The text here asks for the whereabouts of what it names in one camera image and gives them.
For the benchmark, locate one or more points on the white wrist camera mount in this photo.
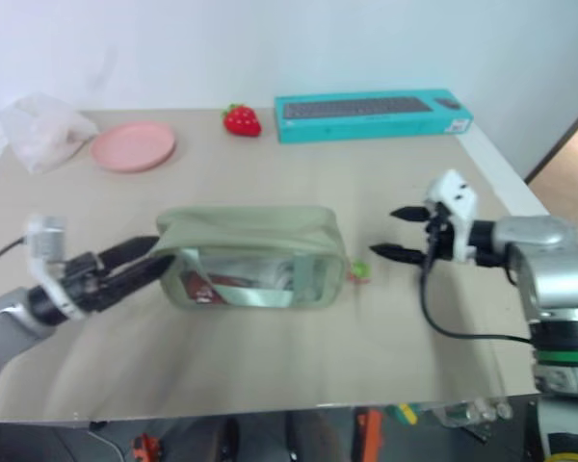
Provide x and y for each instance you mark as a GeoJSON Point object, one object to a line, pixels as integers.
{"type": "Point", "coordinates": [455, 197]}
{"type": "Point", "coordinates": [44, 236]}

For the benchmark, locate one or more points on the clear plastic bottles bundle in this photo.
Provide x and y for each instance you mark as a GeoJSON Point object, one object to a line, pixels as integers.
{"type": "Point", "coordinates": [472, 413]}

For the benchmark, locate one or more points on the orange and black tool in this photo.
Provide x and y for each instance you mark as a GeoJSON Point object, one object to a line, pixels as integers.
{"type": "Point", "coordinates": [147, 447]}

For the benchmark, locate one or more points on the teal keyboard box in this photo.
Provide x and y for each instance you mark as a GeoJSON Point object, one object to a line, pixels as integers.
{"type": "Point", "coordinates": [366, 126]}

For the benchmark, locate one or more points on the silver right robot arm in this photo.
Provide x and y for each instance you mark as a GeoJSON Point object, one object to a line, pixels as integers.
{"type": "Point", "coordinates": [554, 269]}

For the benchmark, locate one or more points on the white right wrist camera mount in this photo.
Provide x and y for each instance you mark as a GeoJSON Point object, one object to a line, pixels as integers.
{"type": "Point", "coordinates": [455, 197]}

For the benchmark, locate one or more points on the yellow and green tool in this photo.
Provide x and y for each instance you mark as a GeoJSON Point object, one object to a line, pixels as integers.
{"type": "Point", "coordinates": [403, 414]}

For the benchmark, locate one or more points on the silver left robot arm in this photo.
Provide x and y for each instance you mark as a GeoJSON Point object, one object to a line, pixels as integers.
{"type": "Point", "coordinates": [7, 315]}

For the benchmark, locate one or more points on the clear crumpled plastic bag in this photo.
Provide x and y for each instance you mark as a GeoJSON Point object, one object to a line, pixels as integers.
{"type": "Point", "coordinates": [36, 130]}

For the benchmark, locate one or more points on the dark red packet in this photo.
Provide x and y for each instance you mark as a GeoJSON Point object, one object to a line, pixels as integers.
{"type": "Point", "coordinates": [202, 289]}

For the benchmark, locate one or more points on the pink round plate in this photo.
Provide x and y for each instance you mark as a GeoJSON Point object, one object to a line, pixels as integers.
{"type": "Point", "coordinates": [132, 146]}

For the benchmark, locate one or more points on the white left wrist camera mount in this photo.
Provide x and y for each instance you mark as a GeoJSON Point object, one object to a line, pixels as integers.
{"type": "Point", "coordinates": [44, 236]}

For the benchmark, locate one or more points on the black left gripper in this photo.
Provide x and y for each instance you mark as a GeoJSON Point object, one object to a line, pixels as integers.
{"type": "Point", "coordinates": [89, 284]}

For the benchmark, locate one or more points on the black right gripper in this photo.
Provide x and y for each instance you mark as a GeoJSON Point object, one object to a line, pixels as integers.
{"type": "Point", "coordinates": [442, 240]}

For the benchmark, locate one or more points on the red strawberry toy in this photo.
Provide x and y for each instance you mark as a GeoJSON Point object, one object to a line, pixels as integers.
{"type": "Point", "coordinates": [242, 121]}

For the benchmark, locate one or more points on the green pouch with clear window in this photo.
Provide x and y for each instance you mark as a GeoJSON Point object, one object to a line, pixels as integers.
{"type": "Point", "coordinates": [250, 231]}

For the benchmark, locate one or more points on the yellow tape roll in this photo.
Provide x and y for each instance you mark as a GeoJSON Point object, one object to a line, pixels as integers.
{"type": "Point", "coordinates": [573, 456]}

